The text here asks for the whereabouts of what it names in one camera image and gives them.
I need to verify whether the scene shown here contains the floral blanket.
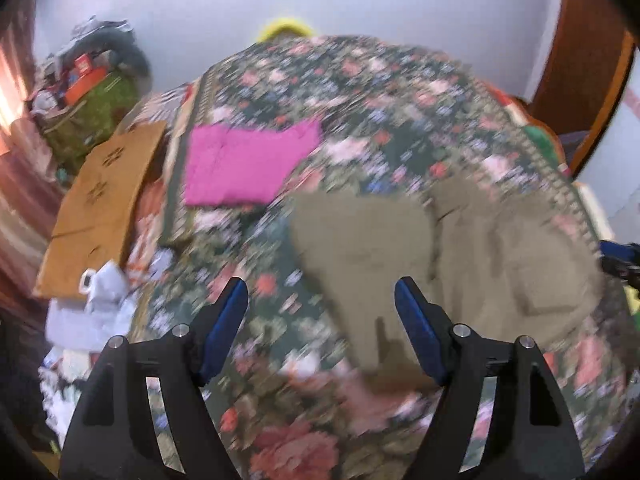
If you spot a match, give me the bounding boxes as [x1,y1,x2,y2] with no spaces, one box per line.
[127,35,636,480]

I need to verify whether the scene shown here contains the yellow foam tube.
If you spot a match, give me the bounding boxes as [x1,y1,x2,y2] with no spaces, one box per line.
[257,17,313,43]

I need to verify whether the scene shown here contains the green patterned storage bag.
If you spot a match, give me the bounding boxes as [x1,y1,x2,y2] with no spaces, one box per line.
[40,71,143,173]

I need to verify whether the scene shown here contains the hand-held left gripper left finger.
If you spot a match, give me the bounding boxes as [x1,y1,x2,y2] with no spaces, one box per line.
[59,276,249,480]

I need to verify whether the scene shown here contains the white heart-print wardrobe door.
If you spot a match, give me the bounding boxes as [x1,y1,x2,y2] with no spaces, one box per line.
[575,45,640,246]

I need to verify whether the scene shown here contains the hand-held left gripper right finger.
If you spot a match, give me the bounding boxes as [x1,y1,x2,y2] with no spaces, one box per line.
[394,276,587,480]

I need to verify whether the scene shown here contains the orange box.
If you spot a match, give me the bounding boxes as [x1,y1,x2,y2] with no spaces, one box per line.
[65,67,108,103]

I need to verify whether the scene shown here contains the pile of clothes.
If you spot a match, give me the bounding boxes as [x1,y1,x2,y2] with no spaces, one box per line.
[30,15,131,111]

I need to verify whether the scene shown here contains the striped cloth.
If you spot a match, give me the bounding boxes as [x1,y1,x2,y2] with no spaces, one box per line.
[145,85,193,116]

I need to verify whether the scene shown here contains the wooden lap desk board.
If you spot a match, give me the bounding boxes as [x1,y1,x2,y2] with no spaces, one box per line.
[34,121,168,302]

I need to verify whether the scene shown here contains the colourful bedsheet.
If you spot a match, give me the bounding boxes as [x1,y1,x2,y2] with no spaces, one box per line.
[487,85,571,176]

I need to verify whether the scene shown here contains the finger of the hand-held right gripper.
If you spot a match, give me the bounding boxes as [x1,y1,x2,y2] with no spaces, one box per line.
[599,241,640,281]

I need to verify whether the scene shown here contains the dark cloth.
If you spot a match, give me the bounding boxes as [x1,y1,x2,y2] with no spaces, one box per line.
[557,130,591,166]

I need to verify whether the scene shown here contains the brown wooden door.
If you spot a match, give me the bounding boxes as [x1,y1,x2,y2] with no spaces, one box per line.
[530,0,638,176]

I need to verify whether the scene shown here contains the pink folded cloth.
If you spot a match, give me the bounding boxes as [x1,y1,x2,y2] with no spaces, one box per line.
[184,119,322,207]

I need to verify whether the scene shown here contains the grey plush pillow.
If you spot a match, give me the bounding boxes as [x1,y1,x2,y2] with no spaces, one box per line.
[65,30,151,91]

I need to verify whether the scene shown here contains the olive green pants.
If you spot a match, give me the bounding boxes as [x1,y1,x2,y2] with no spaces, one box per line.
[290,176,606,376]

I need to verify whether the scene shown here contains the pink striped curtain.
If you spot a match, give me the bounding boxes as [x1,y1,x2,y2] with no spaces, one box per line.
[0,5,66,311]

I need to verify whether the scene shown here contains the pile of white papers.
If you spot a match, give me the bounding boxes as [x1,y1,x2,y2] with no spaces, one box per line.
[45,260,138,431]

